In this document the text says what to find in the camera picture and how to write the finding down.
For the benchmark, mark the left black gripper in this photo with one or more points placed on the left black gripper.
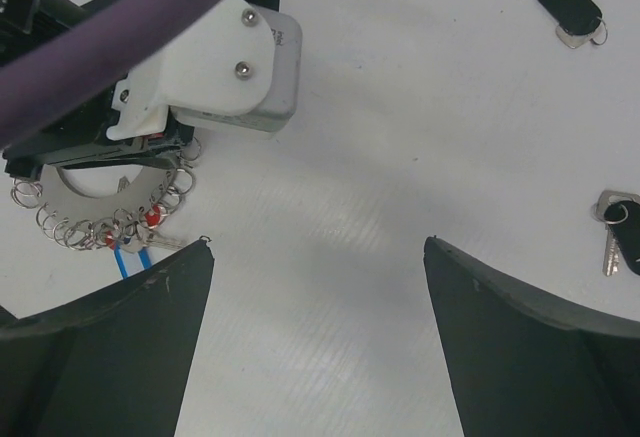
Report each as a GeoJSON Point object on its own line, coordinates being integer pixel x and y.
{"type": "Point", "coordinates": [79, 139]}

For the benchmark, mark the metal disc with keyrings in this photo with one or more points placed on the metal disc with keyrings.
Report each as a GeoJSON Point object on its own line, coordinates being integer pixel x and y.
{"type": "Point", "coordinates": [66, 216]}

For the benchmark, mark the blue key tag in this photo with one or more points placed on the blue key tag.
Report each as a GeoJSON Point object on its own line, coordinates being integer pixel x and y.
{"type": "Point", "coordinates": [130, 264]}

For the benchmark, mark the black key fob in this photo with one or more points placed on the black key fob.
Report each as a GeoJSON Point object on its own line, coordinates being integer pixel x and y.
{"type": "Point", "coordinates": [619, 212]}
{"type": "Point", "coordinates": [578, 22]}

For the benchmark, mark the red key tag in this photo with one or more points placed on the red key tag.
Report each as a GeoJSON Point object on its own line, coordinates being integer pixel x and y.
{"type": "Point", "coordinates": [124, 228]}

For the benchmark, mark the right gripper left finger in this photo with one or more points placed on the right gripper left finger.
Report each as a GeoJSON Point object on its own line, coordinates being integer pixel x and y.
{"type": "Point", "coordinates": [114, 362]}

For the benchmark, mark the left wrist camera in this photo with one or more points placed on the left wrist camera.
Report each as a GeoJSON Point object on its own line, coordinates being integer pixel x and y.
{"type": "Point", "coordinates": [238, 66]}

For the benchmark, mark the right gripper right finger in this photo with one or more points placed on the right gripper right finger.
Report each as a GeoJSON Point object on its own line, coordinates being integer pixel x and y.
{"type": "Point", "coordinates": [525, 362]}

